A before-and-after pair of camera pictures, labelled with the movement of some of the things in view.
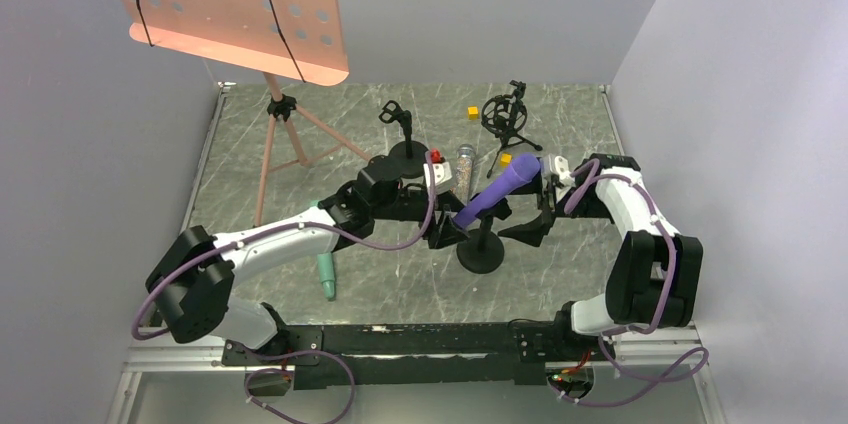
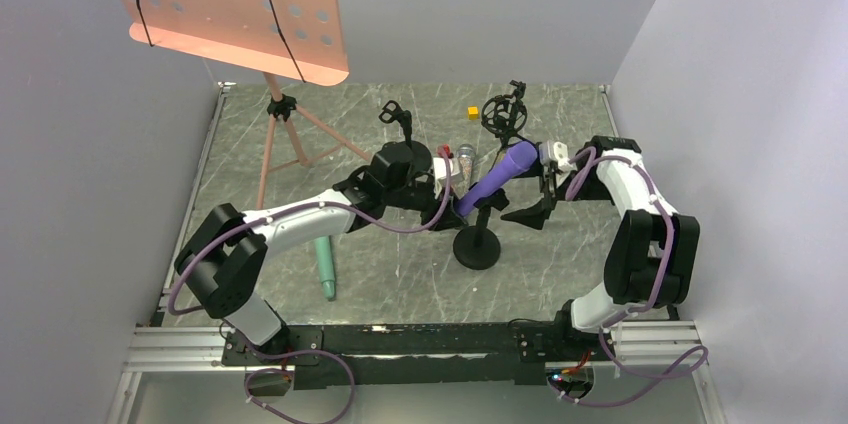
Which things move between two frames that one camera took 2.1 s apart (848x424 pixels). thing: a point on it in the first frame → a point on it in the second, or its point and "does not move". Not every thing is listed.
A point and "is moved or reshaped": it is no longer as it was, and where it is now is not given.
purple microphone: x=524 y=171 is moved or reshaped
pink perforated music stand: x=273 y=8 does not move
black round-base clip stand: x=408 y=155 does not move
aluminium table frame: x=152 y=350 does not move
